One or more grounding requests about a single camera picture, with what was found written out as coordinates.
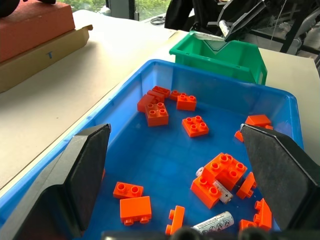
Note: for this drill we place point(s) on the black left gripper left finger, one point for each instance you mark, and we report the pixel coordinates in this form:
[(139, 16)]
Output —
[(85, 175)]

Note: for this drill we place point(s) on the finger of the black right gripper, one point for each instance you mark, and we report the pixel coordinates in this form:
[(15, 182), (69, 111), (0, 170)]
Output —
[(250, 23), (240, 11)]

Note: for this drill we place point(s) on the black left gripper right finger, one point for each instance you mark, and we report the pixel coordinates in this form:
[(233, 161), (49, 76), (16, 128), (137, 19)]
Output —
[(280, 175)]

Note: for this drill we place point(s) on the green plastic bin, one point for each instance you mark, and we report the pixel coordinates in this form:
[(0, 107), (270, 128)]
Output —
[(225, 60)]

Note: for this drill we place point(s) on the blue plastic bin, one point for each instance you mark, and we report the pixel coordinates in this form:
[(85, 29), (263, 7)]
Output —
[(160, 160)]

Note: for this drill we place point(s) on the orange two-stud toy brick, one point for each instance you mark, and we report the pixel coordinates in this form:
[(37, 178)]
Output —
[(176, 220), (127, 190)]

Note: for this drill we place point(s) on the black bag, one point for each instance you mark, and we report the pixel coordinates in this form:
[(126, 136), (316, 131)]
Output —
[(178, 15)]

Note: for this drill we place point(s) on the brown cardboard box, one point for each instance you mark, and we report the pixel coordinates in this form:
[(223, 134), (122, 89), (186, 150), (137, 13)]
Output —
[(37, 60)]

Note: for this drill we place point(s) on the red flat box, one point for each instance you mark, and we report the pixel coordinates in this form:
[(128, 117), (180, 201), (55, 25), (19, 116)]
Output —
[(32, 27)]

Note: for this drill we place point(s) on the black rounded object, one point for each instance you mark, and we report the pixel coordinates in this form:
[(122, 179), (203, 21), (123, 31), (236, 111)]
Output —
[(10, 6)]

